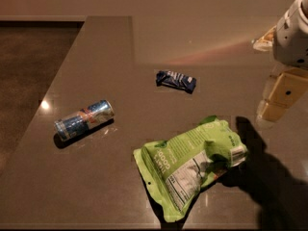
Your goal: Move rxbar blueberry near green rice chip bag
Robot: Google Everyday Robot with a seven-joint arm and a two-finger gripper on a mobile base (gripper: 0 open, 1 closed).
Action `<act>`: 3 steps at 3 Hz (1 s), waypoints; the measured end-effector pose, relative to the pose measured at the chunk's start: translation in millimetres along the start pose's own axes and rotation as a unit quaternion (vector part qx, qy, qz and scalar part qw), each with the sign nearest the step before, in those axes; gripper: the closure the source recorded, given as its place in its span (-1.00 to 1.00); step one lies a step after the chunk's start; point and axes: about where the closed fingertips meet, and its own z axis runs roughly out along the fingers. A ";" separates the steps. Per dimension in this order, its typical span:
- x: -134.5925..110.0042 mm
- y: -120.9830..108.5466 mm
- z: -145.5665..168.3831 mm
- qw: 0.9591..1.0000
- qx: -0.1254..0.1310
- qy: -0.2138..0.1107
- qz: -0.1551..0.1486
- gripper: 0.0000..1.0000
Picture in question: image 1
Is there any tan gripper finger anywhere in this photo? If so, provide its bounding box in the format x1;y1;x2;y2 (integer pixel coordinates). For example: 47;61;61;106
252;26;276;52
256;64;308;123

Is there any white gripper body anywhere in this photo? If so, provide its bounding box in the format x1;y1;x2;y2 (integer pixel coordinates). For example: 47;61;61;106
273;0;308;68

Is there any blue rxbar blueberry wrapper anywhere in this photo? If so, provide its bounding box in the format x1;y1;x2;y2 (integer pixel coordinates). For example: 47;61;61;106
156;70;196;93

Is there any green rice chip bag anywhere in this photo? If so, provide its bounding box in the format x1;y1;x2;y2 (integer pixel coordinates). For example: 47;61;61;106
133;115;247;222

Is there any blue silver energy drink can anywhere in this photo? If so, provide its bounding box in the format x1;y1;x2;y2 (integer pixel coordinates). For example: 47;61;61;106
54;100;115;141

